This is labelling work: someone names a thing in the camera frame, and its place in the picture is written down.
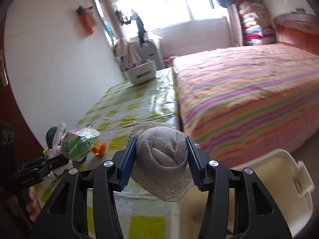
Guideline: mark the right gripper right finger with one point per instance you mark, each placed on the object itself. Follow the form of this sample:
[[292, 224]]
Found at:
[[256, 213]]

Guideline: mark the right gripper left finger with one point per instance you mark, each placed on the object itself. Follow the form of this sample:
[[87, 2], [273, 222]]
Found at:
[[65, 213]]

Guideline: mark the orange peel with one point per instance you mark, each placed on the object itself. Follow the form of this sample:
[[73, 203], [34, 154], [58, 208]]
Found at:
[[99, 149]]

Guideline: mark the green plastic snack bag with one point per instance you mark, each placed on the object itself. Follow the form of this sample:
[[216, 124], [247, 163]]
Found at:
[[74, 145]]

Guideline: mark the grey sock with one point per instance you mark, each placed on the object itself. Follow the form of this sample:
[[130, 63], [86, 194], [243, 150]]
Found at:
[[161, 165]]

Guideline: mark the green broccoli plush toy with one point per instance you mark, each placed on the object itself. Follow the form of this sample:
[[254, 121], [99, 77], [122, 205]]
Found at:
[[50, 136]]

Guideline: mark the cream plastic trash bin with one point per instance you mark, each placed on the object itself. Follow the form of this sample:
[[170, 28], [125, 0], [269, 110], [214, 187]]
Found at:
[[287, 180]]

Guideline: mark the person left hand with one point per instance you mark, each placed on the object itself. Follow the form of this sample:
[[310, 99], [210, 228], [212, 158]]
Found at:
[[32, 206]]

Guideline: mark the dark red door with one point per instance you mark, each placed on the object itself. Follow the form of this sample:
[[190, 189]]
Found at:
[[14, 133]]

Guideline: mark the white storage caddy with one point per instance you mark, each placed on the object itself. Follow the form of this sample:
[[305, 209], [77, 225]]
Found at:
[[142, 73]]

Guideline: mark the striped bed cover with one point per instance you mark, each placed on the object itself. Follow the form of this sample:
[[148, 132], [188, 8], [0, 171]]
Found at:
[[241, 103]]

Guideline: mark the white appliance by window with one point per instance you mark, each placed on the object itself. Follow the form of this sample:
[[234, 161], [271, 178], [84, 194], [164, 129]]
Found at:
[[150, 49]]

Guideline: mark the black hanging garment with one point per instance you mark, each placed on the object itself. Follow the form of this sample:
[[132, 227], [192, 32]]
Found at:
[[140, 27]]

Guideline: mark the orange cloths on hook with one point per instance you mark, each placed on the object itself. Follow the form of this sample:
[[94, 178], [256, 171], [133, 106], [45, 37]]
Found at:
[[87, 19]]

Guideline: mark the pink right curtain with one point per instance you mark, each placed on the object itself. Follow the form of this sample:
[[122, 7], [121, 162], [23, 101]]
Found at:
[[235, 27]]

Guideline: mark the stack of folded quilts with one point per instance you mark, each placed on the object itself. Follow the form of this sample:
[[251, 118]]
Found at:
[[256, 23]]

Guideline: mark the red wooden headboard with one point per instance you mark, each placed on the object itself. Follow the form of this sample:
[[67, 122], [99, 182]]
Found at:
[[298, 30]]

